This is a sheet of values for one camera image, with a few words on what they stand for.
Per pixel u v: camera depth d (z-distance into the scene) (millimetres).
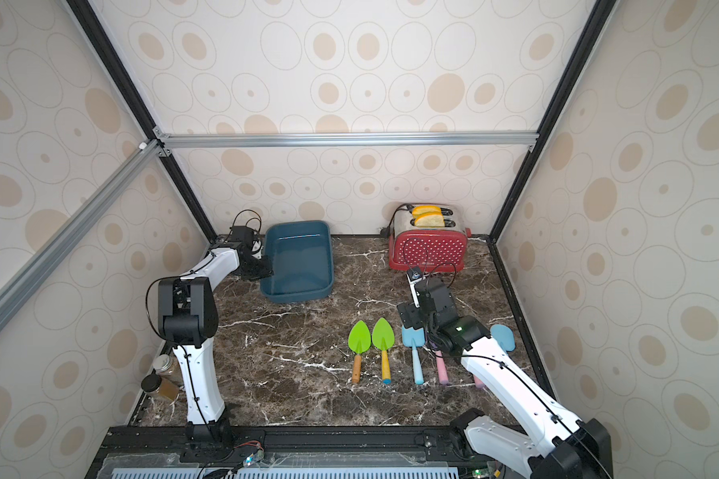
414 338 919
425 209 998
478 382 826
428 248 1000
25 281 549
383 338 924
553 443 391
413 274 681
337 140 884
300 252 1149
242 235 851
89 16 678
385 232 1171
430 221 975
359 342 918
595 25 690
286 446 744
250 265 889
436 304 571
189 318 573
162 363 796
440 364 853
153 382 800
